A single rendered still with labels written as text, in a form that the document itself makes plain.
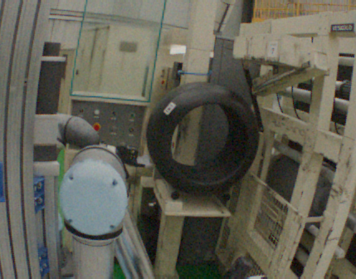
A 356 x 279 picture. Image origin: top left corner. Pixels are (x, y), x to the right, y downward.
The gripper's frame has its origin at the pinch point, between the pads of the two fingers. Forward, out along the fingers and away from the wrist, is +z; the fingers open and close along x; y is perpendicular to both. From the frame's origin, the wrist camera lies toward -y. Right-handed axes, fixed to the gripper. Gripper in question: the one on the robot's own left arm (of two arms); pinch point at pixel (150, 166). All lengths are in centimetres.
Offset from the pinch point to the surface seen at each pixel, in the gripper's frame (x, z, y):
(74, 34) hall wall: 902, -161, 108
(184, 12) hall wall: 1057, 194, 292
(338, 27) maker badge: -42, 64, 97
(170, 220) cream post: 26, 26, -41
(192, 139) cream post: 25.8, 25.7, 14.0
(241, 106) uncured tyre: -12, 34, 42
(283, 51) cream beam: -36, 37, 73
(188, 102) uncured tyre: -11.7, 7.2, 36.8
